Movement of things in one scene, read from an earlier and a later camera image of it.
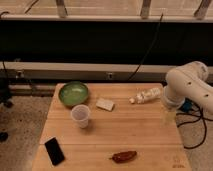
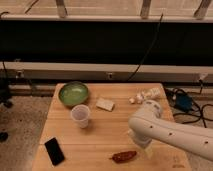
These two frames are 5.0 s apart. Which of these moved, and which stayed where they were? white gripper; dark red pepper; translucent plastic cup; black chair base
Moved: white gripper
Stayed: dark red pepper; translucent plastic cup; black chair base
